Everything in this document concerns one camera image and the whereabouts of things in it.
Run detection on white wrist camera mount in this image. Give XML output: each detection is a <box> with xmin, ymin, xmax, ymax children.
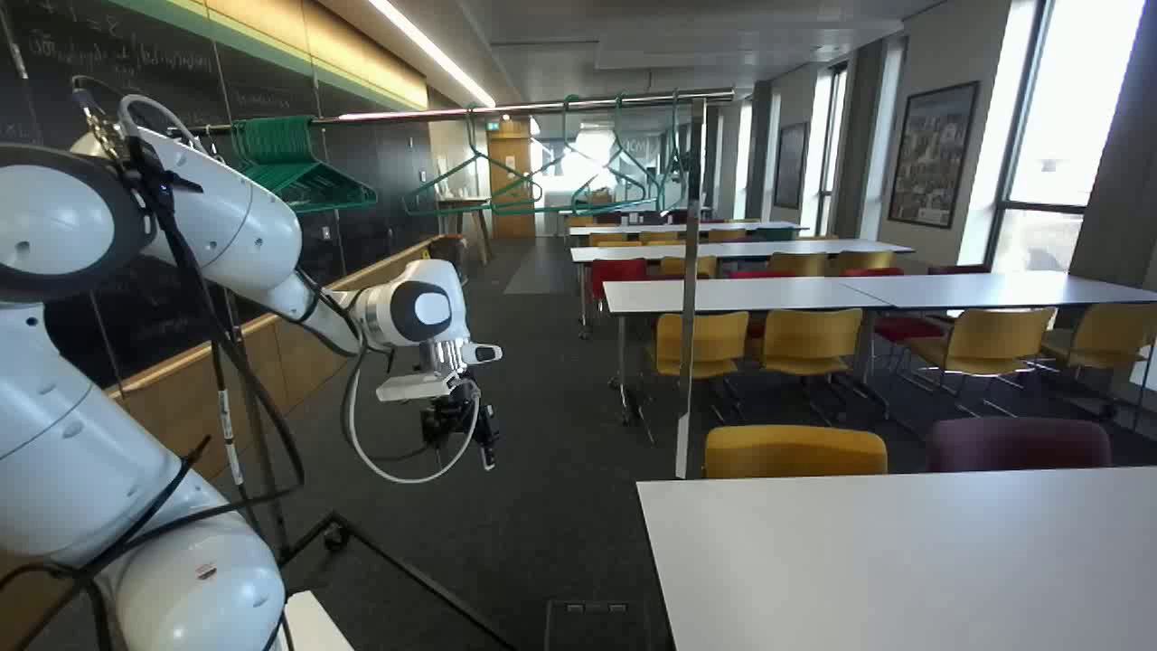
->
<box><xmin>375</xmin><ymin>339</ymin><xmax>501</xmax><ymax>403</ymax></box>

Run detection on wooden door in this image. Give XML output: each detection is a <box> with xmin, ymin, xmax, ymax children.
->
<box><xmin>488</xmin><ymin>118</ymin><xmax>536</xmax><ymax>239</ymax></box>

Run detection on fourth row white table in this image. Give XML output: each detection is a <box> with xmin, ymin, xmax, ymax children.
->
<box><xmin>569</xmin><ymin>222</ymin><xmax>802</xmax><ymax>247</ymax></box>

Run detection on maroon chair near table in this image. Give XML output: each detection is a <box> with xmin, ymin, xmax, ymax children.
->
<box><xmin>924</xmin><ymin>415</ymin><xmax>1111</xmax><ymax>469</ymax></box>

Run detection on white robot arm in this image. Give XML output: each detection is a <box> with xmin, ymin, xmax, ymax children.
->
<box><xmin>0</xmin><ymin>95</ymin><xmax>501</xmax><ymax>651</ymax></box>

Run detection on yellow chair far right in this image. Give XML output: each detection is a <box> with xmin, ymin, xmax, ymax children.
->
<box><xmin>1046</xmin><ymin>303</ymin><xmax>1157</xmax><ymax>371</ymax></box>

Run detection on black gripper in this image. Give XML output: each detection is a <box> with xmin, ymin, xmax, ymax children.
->
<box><xmin>419</xmin><ymin>386</ymin><xmax>495</xmax><ymax>469</ymax></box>

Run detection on wooden wall ledge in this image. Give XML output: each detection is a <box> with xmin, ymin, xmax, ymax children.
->
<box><xmin>0</xmin><ymin>228</ymin><xmax>465</xmax><ymax>608</ymax></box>

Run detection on metal clothes rack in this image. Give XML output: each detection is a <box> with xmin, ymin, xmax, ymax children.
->
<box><xmin>190</xmin><ymin>88</ymin><xmax>742</xmax><ymax>482</ymax></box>

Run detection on third row white table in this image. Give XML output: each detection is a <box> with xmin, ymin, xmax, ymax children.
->
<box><xmin>569</xmin><ymin>239</ymin><xmax>913</xmax><ymax>264</ymax></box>

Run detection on green hanger on rail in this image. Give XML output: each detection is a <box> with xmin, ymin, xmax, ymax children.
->
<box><xmin>403</xmin><ymin>117</ymin><xmax>513</xmax><ymax>215</ymax></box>

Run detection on green plastic hanger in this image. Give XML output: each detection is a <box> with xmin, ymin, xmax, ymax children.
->
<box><xmin>513</xmin><ymin>113</ymin><xmax>614</xmax><ymax>211</ymax></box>

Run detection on framed wall picture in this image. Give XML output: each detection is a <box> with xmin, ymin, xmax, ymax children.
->
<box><xmin>890</xmin><ymin>83</ymin><xmax>980</xmax><ymax>228</ymax></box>

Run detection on second row white table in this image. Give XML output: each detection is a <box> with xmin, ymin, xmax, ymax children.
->
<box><xmin>600</xmin><ymin>269</ymin><xmax>1157</xmax><ymax>428</ymax></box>

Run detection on yellow chair near table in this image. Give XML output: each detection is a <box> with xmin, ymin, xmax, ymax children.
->
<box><xmin>700</xmin><ymin>422</ymin><xmax>890</xmax><ymax>479</ymax></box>

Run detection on black rack base frame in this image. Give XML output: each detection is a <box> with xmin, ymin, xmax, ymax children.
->
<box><xmin>277</xmin><ymin>514</ymin><xmax>518</xmax><ymax>651</ymax></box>

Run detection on yellow chair right second row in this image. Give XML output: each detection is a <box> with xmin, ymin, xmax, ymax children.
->
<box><xmin>906</xmin><ymin>309</ymin><xmax>1053</xmax><ymax>377</ymax></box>

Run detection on red chair third row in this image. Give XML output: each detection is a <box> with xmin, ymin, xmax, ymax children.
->
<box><xmin>583</xmin><ymin>259</ymin><xmax>649</xmax><ymax>317</ymax></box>

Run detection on green hanger stack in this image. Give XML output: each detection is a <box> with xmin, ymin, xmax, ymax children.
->
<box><xmin>231</xmin><ymin>117</ymin><xmax>375</xmax><ymax>215</ymax></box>

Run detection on yellow chair left second row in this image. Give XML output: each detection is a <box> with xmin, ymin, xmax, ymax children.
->
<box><xmin>653</xmin><ymin>311</ymin><xmax>748</xmax><ymax>381</ymax></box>

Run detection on green hanger far right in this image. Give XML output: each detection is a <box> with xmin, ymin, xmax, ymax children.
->
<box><xmin>589</xmin><ymin>104</ymin><xmax>686</xmax><ymax>215</ymax></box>

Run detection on near white table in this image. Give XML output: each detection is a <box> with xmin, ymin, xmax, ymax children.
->
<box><xmin>636</xmin><ymin>467</ymin><xmax>1157</xmax><ymax>651</ymax></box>

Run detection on ceiling light strip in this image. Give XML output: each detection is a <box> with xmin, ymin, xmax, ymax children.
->
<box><xmin>370</xmin><ymin>0</ymin><xmax>495</xmax><ymax>110</ymax></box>

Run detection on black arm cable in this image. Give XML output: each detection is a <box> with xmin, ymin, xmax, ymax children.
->
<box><xmin>0</xmin><ymin>77</ymin><xmax>361</xmax><ymax>651</ymax></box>

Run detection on white looped cable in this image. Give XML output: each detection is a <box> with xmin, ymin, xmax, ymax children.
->
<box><xmin>342</xmin><ymin>350</ymin><xmax>488</xmax><ymax>489</ymax></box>

